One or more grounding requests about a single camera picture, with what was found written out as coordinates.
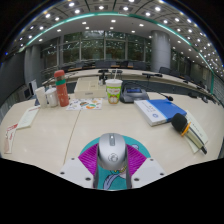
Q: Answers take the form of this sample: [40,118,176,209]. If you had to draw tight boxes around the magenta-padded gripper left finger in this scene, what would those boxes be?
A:
[59,143,100,190]

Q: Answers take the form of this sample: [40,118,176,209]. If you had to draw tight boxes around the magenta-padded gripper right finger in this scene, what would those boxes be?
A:
[125,144,167,190]

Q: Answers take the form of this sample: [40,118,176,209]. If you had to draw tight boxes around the silver computer mouse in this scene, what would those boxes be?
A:
[96,132,129,172]

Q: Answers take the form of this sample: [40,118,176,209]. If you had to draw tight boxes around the round teal printed mouse pad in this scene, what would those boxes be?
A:
[79,134,152,191]

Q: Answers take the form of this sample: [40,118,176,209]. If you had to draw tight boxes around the blue and white book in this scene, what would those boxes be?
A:
[133,98,188,127]

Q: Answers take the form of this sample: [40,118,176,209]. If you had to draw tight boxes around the colourful sticker sheet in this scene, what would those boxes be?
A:
[65,97,104,112]

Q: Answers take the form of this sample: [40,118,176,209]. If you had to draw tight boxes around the black microphone with yellow band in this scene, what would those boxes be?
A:
[170,112,208,155]

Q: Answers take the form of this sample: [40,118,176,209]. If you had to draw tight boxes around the dark conference console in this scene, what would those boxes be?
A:
[119,85,174,104]

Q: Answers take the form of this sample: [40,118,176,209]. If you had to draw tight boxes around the white notebook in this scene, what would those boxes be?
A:
[184,110,210,154]

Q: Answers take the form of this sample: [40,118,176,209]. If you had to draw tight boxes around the beige cardboard box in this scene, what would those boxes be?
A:
[73,76,108,100]

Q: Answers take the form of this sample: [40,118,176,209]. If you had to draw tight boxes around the white lidded mug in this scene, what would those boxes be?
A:
[44,87,59,108]

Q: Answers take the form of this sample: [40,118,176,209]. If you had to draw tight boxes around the white paper booklet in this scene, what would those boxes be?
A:
[15,105,41,130]

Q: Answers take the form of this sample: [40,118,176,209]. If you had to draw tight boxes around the green printed paper cup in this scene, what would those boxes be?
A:
[105,79,124,105]

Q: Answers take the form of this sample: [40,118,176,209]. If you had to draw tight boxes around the red bottle with green band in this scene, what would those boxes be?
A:
[53,69,70,108]

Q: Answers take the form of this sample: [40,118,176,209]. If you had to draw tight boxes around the tall white cup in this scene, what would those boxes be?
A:
[34,86,48,109]

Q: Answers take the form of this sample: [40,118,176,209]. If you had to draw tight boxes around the red white fan-print magazine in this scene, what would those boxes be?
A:
[3,123,19,155]

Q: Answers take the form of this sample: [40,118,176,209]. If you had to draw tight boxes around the dark office chairs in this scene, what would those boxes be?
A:
[66,59,214,88]

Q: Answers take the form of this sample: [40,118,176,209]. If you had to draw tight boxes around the ceiling lights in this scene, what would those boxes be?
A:
[18,0,224,73]

